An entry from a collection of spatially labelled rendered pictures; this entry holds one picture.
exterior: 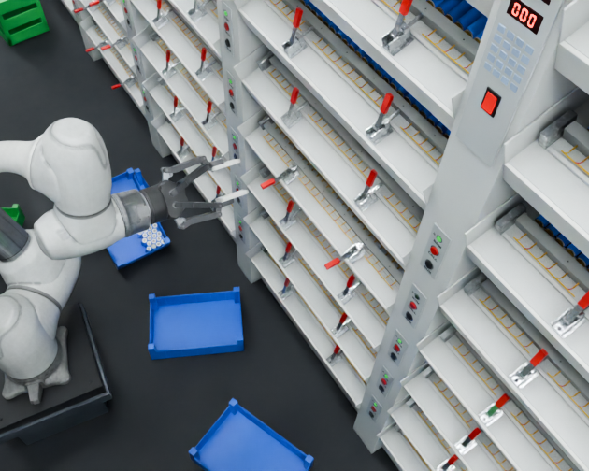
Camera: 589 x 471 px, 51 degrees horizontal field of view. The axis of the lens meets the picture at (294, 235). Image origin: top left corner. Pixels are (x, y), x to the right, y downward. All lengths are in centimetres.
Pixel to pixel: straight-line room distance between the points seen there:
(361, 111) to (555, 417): 60
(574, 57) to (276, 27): 72
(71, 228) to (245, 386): 100
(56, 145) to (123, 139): 160
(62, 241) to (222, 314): 102
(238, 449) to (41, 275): 76
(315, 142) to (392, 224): 26
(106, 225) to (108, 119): 160
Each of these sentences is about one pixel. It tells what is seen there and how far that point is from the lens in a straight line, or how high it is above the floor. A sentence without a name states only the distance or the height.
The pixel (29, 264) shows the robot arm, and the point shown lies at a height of 50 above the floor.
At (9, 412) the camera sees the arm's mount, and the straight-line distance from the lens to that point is 190.
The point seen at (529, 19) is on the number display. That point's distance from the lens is 75.
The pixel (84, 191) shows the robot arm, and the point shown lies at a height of 105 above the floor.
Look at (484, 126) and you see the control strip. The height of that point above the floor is 133.
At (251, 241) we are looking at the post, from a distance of 199.
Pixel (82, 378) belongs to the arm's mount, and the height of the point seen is 24.
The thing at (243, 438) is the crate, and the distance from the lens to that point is 198.
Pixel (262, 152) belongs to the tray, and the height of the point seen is 74.
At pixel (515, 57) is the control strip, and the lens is 78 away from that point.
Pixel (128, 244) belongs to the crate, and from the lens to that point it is 231.
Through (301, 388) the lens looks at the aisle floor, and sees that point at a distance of 204.
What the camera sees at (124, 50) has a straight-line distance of 253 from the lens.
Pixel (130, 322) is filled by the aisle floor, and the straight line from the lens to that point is 219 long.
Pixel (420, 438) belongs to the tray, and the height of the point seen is 36.
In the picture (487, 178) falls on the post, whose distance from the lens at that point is 89.
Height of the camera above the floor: 190
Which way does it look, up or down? 55 degrees down
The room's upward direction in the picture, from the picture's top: 3 degrees clockwise
